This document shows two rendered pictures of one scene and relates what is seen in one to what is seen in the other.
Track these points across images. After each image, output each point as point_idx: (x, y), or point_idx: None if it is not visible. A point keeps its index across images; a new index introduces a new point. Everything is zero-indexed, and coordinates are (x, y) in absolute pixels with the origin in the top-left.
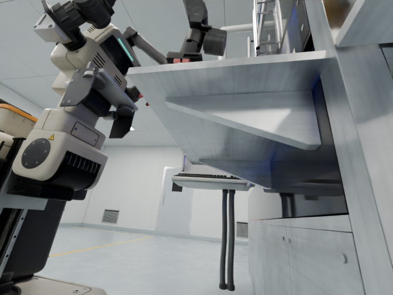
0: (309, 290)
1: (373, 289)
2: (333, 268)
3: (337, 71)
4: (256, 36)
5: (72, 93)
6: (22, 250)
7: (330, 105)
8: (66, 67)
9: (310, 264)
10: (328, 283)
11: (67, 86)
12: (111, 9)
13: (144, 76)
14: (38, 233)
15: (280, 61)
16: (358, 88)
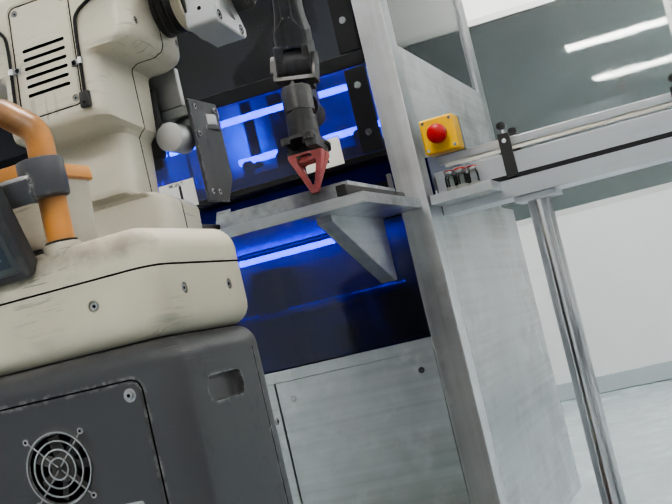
0: (353, 428)
1: (450, 375)
2: (405, 384)
3: (430, 225)
4: None
5: (214, 171)
6: None
7: (416, 248)
8: (121, 55)
9: (361, 400)
10: (397, 399)
11: (185, 143)
12: None
13: (366, 203)
14: None
15: (411, 206)
16: (440, 244)
